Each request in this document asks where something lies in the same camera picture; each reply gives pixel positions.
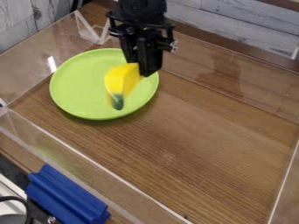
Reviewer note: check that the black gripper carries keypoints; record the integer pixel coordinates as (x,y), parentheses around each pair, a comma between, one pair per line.
(144,40)

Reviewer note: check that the yellow toy banana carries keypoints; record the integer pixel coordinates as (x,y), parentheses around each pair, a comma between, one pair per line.
(121,80)

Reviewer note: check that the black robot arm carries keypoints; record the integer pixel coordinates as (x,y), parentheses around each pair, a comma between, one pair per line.
(142,10)

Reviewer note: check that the green plate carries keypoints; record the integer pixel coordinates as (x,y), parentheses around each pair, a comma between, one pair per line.
(78,88)

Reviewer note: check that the blue plastic clamp block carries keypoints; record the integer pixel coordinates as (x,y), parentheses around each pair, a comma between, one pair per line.
(65,199)

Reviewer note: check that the clear acrylic corner bracket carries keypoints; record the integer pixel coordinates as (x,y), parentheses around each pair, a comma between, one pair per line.
(93,33)

